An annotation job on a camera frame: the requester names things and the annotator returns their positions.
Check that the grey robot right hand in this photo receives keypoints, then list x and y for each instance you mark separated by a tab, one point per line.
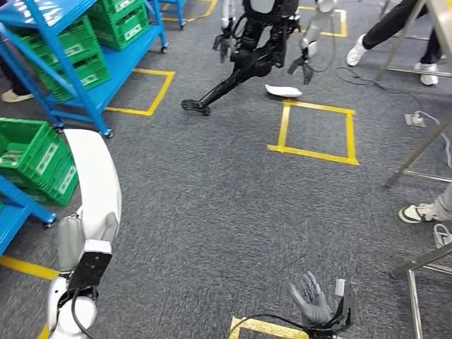
314	304

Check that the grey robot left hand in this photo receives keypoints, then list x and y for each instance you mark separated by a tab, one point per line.
70	243

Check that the white curved car part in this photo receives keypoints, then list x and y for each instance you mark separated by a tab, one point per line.
95	178
282	91

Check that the blue metal shelf rack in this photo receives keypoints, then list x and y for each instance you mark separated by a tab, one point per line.
124	61
176	11
13	220

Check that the green plastic crate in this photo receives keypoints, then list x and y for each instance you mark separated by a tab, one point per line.
81	37
102	9
21	140
49	194
109	35
102	75

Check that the white shoe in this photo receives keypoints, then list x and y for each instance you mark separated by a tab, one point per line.
443	236

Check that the grey power strip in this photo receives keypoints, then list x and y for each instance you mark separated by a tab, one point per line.
413	120

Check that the black humanoid robot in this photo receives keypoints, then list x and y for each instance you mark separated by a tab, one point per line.
254	56

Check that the table with pale top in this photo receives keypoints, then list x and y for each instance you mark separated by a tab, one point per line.
439	23

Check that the robot left wrist camera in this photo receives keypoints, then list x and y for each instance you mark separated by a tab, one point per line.
88	266

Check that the robot wrist camera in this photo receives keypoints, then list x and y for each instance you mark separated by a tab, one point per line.
88	266
349	304

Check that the robot right wrist camera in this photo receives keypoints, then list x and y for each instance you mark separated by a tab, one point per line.
349	304

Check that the grey metal table frame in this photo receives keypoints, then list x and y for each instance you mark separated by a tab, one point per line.
413	304
420	153

